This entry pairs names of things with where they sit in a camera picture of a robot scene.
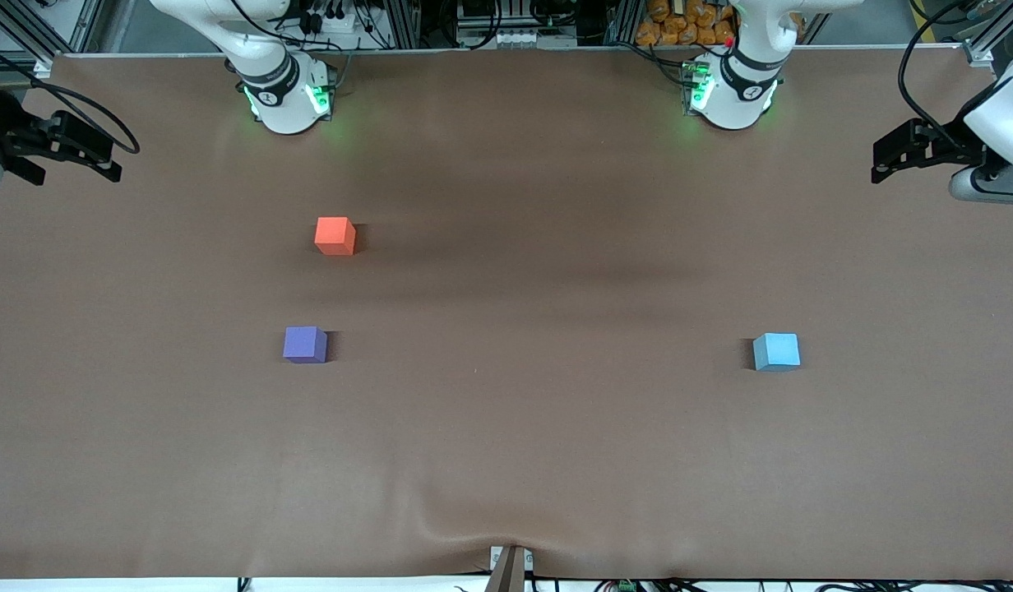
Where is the metal clamp bracket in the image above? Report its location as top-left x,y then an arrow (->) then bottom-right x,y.
489,545 -> 534,576

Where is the white power strip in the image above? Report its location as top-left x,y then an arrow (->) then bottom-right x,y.
305,7 -> 364,35

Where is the brown bar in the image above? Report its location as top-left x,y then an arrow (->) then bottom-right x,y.
483,547 -> 526,592

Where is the bag of orange fruit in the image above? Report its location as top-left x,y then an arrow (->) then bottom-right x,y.
636,0 -> 738,47

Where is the aluminium frame post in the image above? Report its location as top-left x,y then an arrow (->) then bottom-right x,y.
382,0 -> 425,50
604,0 -> 639,47

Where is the purple foam block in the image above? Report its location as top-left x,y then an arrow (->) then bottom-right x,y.
282,326 -> 329,364

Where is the orange foam block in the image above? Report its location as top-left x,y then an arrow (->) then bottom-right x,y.
314,216 -> 358,257

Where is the aluminium frame extrusion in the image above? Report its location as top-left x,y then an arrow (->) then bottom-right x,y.
963,0 -> 1013,68
0,0 -> 106,79

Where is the blue foam block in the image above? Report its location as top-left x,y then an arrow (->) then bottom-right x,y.
752,332 -> 802,372

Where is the electrical box with connectors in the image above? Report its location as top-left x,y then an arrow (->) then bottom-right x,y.
456,0 -> 585,50

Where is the brown table cover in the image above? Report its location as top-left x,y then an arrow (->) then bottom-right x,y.
0,45 -> 1013,581

